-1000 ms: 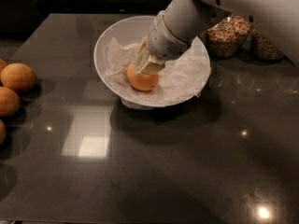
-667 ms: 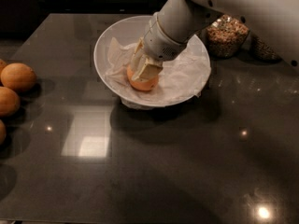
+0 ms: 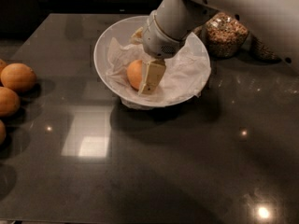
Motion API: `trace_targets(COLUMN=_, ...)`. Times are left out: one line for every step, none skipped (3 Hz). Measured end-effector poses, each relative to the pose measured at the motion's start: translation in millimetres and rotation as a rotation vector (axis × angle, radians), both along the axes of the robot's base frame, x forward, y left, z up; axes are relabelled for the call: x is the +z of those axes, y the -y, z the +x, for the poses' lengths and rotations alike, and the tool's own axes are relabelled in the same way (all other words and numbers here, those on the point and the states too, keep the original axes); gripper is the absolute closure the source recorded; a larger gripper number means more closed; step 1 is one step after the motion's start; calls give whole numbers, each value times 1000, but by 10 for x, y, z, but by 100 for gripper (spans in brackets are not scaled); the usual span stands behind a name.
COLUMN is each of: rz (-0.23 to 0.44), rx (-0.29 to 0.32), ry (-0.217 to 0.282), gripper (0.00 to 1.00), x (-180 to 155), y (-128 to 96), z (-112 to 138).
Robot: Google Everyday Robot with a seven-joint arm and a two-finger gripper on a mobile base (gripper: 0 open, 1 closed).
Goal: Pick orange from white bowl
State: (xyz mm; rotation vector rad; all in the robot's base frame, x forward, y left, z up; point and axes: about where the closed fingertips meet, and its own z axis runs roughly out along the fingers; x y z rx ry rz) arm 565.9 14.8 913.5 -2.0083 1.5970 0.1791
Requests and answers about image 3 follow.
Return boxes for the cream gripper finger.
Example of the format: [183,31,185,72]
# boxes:
[138,59,166,94]
[129,27,143,45]

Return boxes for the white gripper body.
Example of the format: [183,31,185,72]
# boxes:
[142,10,186,59]

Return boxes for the orange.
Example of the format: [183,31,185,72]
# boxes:
[0,87,21,118]
[126,60,142,90]
[1,63,37,93]

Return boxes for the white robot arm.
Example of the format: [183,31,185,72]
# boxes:
[131,0,299,94]

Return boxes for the white bowl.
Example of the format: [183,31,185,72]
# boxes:
[93,15,212,110]

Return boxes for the white paper sheet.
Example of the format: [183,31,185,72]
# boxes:
[106,33,211,109]

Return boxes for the glass jar left grains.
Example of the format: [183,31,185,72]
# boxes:
[192,26,203,38]

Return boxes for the glass jar grains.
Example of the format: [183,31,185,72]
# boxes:
[201,12,249,59]
[192,26,203,38]
[249,35,280,63]

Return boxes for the glass jar middle grains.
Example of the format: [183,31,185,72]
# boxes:
[201,12,249,59]

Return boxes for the glass jar right grains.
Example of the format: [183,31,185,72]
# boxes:
[249,35,280,63]

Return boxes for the orange lower left edge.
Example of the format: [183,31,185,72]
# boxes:
[0,120,7,145]

